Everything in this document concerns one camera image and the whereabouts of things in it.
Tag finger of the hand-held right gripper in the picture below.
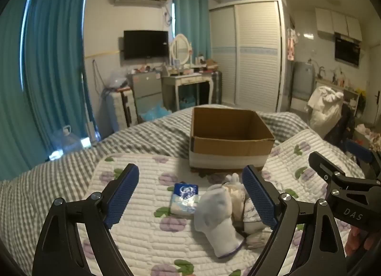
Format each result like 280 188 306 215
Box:
308 151 381 189
345 140 381 175

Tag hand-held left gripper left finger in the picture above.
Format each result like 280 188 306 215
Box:
32 163 140 276

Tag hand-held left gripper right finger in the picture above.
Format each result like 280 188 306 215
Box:
242 164 347 276

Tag patterned pale sock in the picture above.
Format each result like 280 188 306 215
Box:
242 197 270 235

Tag beige sock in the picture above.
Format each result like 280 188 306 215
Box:
222 181 246 226

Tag white plush toy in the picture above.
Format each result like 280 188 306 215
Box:
225 173 243 186

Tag small white sock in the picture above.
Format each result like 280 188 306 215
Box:
246 230 272 250

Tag brown cardboard box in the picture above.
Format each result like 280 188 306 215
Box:
189 107 276 175

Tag blue tissue packet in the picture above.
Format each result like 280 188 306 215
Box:
170 183 199 215

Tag person's right hand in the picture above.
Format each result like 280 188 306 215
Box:
345 225 377 257

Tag dark jacket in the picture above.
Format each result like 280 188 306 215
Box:
324 105 356 148

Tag floral white quilt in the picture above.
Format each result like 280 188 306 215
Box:
76 130 370 276

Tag white clothes bundle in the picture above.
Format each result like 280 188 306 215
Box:
307 85 344 138

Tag clear water jug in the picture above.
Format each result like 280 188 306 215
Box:
50 125 84 154

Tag white suitcase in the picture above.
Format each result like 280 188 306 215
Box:
107 88 139 132

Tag grey washing machine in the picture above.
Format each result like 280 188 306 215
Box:
293 61 316 101

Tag blue plastic bag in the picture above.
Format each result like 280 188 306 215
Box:
139 105 171 122

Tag black range hood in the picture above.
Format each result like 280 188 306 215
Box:
334 32 362 66

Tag grey mini fridge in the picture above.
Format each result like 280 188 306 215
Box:
128 72 164 116

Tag clear plastic bag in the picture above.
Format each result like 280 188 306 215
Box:
108 70 128 89

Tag dark striped suitcase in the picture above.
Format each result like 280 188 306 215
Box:
212 70 223 104

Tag hanging pink clothes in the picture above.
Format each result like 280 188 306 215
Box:
286 27 298 60

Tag white dressing table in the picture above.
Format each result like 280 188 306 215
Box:
161 69 215 111

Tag white sliding wardrobe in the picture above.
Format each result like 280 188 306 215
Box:
208 0 286 113

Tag wide teal curtain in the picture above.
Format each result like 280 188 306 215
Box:
0 0 90 172

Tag white oval mirror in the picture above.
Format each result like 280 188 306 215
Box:
170 34 192 66

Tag narrow teal curtain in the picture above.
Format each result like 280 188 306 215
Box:
172 0 212 65

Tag white wall cabinets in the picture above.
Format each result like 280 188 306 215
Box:
315 7 363 41

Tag black wall television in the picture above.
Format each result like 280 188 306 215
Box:
123 30 170 60

